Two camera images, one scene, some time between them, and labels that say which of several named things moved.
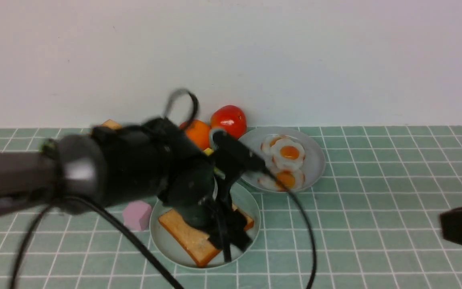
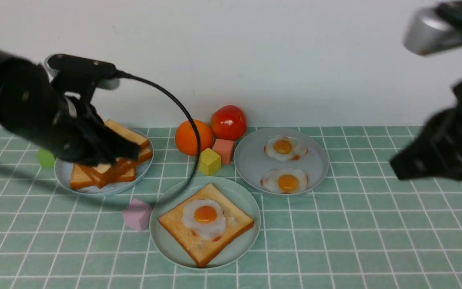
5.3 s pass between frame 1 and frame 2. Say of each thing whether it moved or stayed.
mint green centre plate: stayed
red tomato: stayed
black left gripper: moved
